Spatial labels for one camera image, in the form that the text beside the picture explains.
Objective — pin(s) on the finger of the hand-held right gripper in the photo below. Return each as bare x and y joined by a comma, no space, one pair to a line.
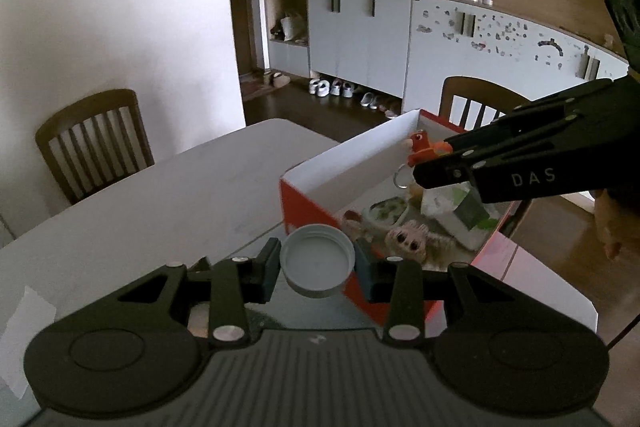
450,169
540,109

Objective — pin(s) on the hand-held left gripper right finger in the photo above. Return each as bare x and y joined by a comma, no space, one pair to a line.
365,272

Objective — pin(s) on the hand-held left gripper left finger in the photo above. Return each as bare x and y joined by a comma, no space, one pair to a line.
267,269

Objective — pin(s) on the white plastic jar lid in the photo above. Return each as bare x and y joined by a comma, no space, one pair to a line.
315,259

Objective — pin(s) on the red and white cardboard box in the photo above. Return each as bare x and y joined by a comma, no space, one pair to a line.
350,162

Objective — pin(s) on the person's right hand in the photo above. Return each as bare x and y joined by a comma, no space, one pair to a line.
617,222

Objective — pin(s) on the white and green carton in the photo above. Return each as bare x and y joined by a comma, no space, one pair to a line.
460,217

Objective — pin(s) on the furry big-eyed plush doll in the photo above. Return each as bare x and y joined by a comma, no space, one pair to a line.
407,239

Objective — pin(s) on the long white stickered cabinet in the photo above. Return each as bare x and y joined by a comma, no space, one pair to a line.
515,52

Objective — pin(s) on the round green print container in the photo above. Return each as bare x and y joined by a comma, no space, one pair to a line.
385,212

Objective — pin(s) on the row of shoes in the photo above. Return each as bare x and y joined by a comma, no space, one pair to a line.
340,88

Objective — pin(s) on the white two-door cabinet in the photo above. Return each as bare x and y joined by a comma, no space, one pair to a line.
360,42

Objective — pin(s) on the dark door mat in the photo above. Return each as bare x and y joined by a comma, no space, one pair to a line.
257,89

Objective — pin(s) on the pair of beige slippers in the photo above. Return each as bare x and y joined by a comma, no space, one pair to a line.
277,79

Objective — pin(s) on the light cloth bag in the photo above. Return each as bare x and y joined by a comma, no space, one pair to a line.
294,28

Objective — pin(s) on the white paper tape piece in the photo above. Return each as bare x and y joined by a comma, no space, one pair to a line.
25,337

